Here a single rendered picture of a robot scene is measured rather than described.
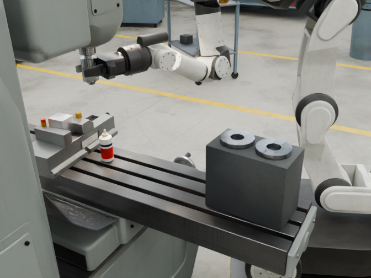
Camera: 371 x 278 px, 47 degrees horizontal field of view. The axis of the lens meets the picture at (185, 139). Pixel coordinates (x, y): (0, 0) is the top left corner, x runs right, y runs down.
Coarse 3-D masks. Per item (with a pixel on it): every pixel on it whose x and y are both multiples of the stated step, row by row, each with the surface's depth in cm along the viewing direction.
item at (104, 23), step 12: (96, 0) 105; (108, 0) 109; (120, 0) 114; (96, 12) 105; (108, 12) 110; (120, 12) 114; (96, 24) 107; (108, 24) 112; (120, 24) 118; (96, 36) 111; (108, 36) 116
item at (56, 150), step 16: (48, 128) 137; (96, 128) 147; (112, 128) 155; (48, 144) 136; (64, 144) 133; (80, 144) 140; (96, 144) 147; (48, 160) 128; (64, 160) 135; (80, 160) 140; (48, 176) 130
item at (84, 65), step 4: (84, 64) 120; (88, 64) 120; (92, 64) 120; (96, 64) 121; (84, 68) 121; (96, 76) 123; (84, 80) 122; (88, 80) 122; (92, 80) 122; (96, 80) 123
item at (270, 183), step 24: (216, 144) 109; (240, 144) 106; (264, 144) 106; (288, 144) 105; (216, 168) 109; (240, 168) 105; (264, 168) 101; (288, 168) 98; (216, 192) 113; (240, 192) 108; (264, 192) 104; (288, 192) 103; (240, 216) 111; (264, 216) 107; (288, 216) 109
